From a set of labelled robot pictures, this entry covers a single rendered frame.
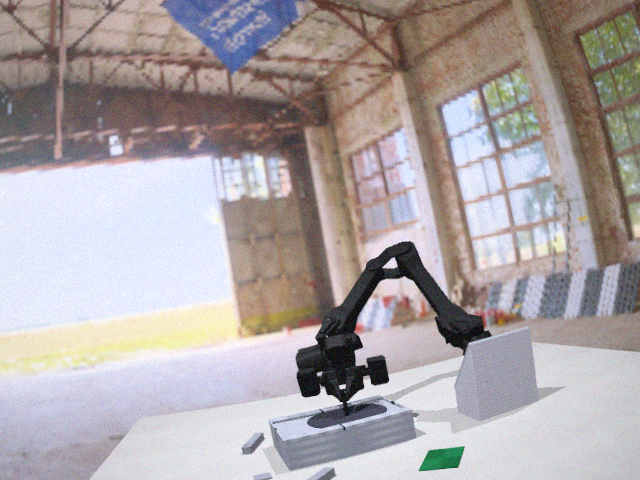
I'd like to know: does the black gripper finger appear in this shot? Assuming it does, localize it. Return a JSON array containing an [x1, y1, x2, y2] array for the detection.
[[345, 366, 364, 401], [322, 370, 343, 402]]

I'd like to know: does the dark grey round disc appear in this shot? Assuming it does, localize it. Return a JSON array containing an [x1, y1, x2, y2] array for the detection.
[[307, 404, 387, 428]]

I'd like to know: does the flat green square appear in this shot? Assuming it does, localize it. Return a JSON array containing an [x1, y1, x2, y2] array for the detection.
[[419, 446, 464, 471]]

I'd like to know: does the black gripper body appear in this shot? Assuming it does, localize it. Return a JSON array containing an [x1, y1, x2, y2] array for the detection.
[[297, 355, 389, 398]]

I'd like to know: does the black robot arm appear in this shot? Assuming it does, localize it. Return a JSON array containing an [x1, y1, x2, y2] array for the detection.
[[296, 241, 492, 373]]

